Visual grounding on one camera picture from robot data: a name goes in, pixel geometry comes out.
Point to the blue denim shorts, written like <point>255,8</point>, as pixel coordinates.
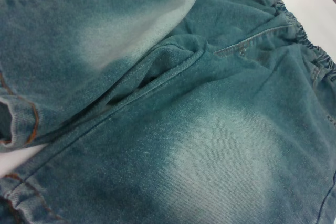
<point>157,103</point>

